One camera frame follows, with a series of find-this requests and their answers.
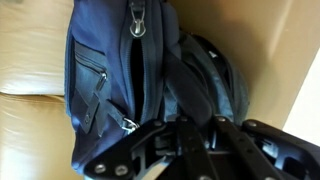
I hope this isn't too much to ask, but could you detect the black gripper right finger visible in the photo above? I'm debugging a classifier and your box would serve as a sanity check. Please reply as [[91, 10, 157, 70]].
[[213, 114, 320, 180]]

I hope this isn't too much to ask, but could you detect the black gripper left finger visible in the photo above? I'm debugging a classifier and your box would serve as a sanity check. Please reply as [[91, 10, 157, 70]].
[[83, 115, 218, 180]]

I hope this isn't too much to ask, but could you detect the blue backpack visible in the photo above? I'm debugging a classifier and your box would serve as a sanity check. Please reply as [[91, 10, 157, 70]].
[[64, 0, 218, 176]]

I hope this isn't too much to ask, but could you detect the grey backpack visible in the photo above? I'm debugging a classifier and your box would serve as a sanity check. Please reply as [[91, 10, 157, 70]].
[[178, 31, 251, 126]]

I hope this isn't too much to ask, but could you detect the tan leather sofa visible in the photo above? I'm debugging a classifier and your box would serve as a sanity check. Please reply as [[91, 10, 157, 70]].
[[0, 0, 320, 180]]

